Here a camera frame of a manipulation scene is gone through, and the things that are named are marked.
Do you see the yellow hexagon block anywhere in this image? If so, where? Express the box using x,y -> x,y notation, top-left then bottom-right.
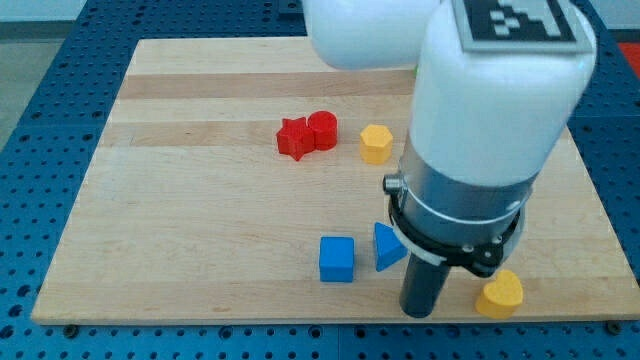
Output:
359,124 -> 393,165

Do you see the red star block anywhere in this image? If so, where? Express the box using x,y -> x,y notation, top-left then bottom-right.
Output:
276,117 -> 315,161

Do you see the yellow heart block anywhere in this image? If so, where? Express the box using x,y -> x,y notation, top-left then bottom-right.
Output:
475,270 -> 524,320

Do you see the wooden board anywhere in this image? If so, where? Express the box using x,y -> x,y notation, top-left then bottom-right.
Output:
30,35 -> 640,326

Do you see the blue cube block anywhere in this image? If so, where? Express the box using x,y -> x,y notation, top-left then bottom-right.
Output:
319,236 -> 355,283

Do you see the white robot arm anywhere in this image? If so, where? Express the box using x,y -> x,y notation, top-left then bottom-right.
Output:
302,0 -> 597,277

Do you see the black white fiducial marker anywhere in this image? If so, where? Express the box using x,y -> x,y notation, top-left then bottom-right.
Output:
451,0 -> 594,54

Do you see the red cylinder block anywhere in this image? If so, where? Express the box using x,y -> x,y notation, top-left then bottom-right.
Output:
308,111 -> 338,151

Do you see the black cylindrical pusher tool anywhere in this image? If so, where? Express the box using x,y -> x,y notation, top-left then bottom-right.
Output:
399,254 -> 450,318

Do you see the blue triangle block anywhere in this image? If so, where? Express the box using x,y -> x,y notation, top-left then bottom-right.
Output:
373,222 -> 407,272

